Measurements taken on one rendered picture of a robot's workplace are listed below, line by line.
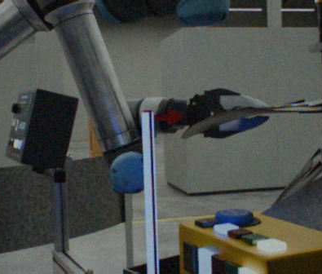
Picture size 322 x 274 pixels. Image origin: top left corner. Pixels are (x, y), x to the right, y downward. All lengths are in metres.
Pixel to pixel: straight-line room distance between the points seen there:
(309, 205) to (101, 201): 2.05
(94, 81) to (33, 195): 1.71
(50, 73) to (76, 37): 4.16
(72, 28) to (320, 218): 0.53
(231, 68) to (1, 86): 3.00
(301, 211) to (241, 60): 6.40
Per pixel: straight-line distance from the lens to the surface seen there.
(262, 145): 7.36
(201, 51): 7.10
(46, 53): 5.12
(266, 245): 0.45
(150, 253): 0.80
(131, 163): 0.92
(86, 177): 2.77
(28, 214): 2.61
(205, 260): 0.51
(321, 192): 0.92
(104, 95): 0.94
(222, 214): 0.55
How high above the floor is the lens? 1.19
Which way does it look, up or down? 3 degrees down
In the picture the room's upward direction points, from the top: 2 degrees counter-clockwise
